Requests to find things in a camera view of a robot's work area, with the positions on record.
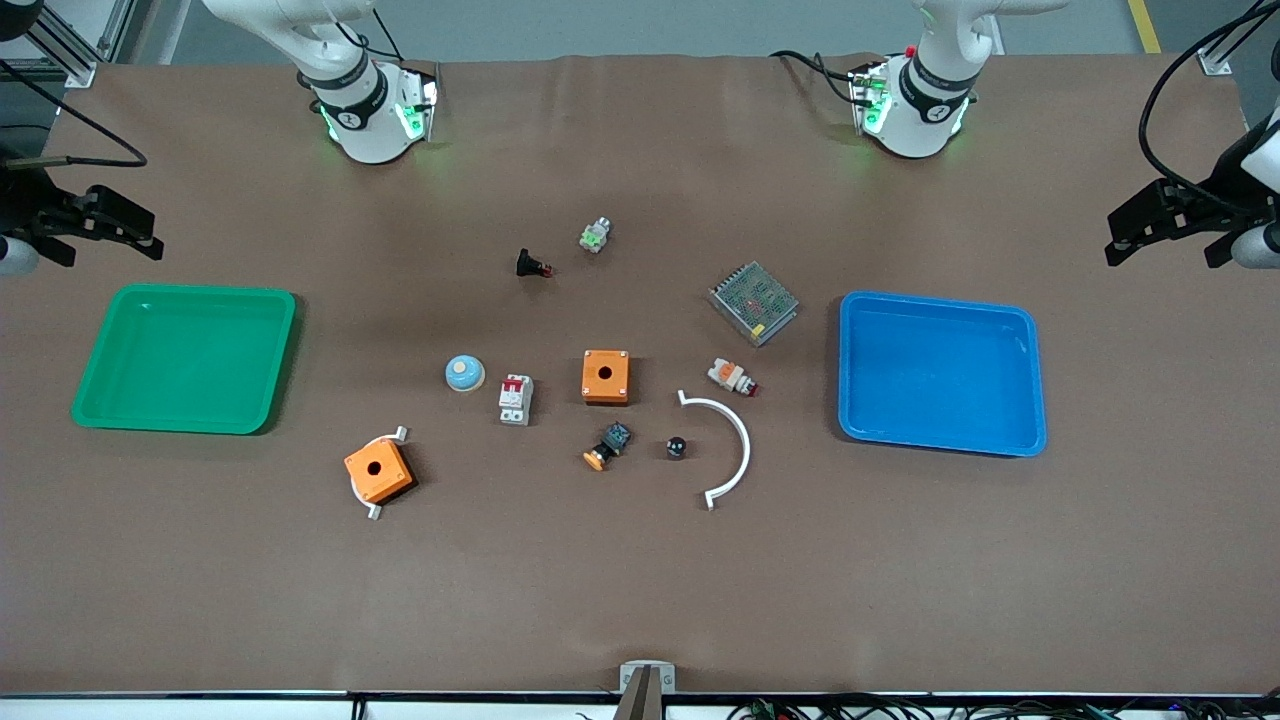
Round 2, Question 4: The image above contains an orange button box with hole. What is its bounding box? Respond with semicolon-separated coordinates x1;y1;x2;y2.
343;438;416;505
581;349;632;406

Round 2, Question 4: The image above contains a black base cable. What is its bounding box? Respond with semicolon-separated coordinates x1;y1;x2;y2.
768;48;863;107
330;0;404;63

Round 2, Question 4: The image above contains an aluminium frame profile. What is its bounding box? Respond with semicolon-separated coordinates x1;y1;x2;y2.
20;0;136;91
1198;0;1280;77

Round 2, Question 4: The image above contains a white red circuit breaker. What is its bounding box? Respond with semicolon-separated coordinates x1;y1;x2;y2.
498;374;535;427

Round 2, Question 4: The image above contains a green plastic tray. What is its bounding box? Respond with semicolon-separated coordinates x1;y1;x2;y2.
70;284;298;436

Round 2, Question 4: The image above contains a black button with orange cap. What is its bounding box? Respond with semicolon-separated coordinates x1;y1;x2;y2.
582;421;634;472

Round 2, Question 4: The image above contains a blue plastic tray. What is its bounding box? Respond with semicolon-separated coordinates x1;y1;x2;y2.
837;290;1048;459

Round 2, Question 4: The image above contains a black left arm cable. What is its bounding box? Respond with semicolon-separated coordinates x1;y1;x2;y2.
1138;0;1280;216

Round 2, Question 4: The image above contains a black cable bundle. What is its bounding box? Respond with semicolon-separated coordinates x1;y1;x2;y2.
725;693;1280;720

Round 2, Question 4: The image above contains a large white curved bracket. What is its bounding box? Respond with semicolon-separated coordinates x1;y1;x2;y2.
677;389;752;512

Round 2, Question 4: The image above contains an orange white red switch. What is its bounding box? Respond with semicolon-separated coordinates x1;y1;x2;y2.
707;358;760;399

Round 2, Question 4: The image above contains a small white curved bracket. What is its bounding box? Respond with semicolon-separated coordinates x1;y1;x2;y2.
350;425;409;522

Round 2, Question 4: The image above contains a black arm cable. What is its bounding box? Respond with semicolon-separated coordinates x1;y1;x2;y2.
1138;0;1280;216
0;58;149;169

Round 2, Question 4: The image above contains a brown table mat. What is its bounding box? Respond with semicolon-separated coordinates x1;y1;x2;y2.
0;52;1280;697

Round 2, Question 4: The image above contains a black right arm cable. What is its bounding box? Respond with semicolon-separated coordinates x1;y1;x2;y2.
0;58;149;169

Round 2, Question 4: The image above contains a black right base cable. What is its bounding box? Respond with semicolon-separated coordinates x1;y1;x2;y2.
330;0;404;63

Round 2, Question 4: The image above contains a black left base cable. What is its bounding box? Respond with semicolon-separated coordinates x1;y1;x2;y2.
768;48;863;107

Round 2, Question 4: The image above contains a metal mesh power supply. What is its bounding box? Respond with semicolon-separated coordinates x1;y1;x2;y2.
708;261;801;348

